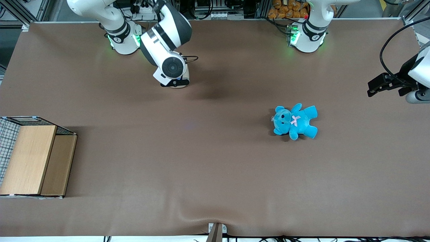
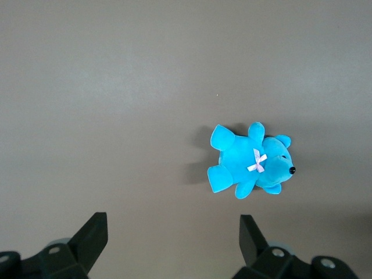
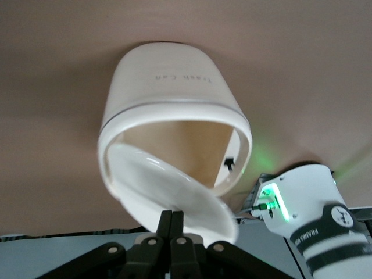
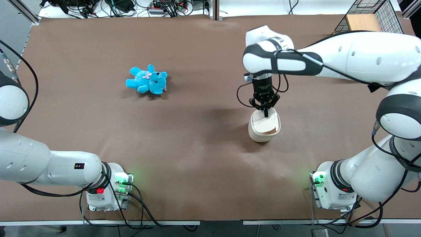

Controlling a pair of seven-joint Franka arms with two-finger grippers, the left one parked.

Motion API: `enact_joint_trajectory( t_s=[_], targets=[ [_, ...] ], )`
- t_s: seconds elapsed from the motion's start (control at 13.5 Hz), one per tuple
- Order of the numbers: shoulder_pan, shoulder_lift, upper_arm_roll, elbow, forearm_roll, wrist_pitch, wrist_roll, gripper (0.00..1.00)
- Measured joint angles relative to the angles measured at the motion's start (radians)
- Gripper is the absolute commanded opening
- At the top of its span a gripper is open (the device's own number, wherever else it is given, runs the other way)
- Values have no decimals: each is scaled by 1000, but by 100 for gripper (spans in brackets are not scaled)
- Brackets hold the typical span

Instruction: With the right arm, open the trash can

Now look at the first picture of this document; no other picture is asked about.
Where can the brown table cover mat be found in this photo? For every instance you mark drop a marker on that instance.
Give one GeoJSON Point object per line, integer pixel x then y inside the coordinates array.
{"type": "Point", "coordinates": [215, 168]}

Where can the white power strip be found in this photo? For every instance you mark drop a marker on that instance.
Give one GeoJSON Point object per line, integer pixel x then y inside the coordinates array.
{"type": "Point", "coordinates": [218, 15]}

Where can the orange plush toy pile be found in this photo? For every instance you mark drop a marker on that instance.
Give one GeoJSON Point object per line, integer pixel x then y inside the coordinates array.
{"type": "Point", "coordinates": [289, 9]}

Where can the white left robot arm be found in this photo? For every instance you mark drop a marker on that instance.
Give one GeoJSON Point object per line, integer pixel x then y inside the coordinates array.
{"type": "Point", "coordinates": [310, 33]}

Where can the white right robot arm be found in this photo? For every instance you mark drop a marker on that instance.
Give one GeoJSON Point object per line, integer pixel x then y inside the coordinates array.
{"type": "Point", "coordinates": [164, 43]}

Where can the metal table clamp bracket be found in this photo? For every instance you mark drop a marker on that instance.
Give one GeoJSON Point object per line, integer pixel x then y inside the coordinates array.
{"type": "Point", "coordinates": [217, 232]}

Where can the blue teddy bear plush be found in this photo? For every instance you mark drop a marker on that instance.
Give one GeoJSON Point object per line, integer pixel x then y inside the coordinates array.
{"type": "Point", "coordinates": [295, 121]}

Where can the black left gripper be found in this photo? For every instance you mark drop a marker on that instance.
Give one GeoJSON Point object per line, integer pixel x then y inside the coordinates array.
{"type": "Point", "coordinates": [401, 79]}

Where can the wooden panel cabinet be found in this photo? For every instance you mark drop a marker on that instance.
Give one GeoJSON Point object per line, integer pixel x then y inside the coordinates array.
{"type": "Point", "coordinates": [32, 159]}

